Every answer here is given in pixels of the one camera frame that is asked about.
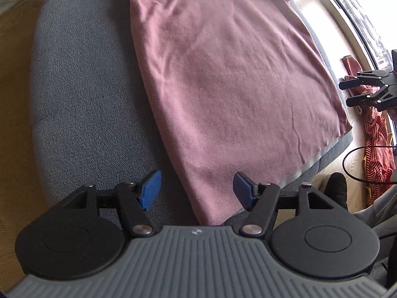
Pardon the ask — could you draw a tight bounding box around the pink garment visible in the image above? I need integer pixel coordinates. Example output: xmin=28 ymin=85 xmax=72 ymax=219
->
xmin=126 ymin=0 xmax=352 ymax=226

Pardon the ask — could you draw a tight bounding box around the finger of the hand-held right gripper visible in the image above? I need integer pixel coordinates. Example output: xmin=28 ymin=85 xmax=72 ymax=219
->
xmin=339 ymin=71 xmax=378 ymax=90
xmin=345 ymin=85 xmax=393 ymax=108

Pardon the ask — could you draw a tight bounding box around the dusty rose lace-trimmed garment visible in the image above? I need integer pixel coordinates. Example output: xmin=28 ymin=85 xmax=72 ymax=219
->
xmin=342 ymin=55 xmax=377 ymax=123

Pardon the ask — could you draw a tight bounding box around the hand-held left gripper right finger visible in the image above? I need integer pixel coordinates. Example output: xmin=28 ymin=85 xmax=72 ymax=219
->
xmin=232 ymin=171 xmax=342 ymax=238

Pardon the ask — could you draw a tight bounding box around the window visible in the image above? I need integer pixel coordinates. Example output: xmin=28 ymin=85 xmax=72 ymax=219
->
xmin=307 ymin=0 xmax=397 ymax=72

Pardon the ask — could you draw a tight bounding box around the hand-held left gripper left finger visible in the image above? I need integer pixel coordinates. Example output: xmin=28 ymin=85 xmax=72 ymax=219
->
xmin=54 ymin=170 xmax=162 ymax=238

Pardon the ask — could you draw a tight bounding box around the person's grey trouser leg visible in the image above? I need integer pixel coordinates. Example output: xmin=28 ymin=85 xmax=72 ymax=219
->
xmin=354 ymin=189 xmax=397 ymax=292

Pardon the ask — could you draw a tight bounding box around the red striped garment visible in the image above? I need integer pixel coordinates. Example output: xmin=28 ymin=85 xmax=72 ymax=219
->
xmin=361 ymin=115 xmax=397 ymax=207

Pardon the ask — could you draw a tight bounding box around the black cable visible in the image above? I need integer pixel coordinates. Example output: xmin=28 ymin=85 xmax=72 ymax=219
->
xmin=342 ymin=144 xmax=397 ymax=184

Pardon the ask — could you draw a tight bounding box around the person's black sock foot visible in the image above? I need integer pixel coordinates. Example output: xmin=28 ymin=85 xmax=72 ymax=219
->
xmin=323 ymin=172 xmax=348 ymax=215

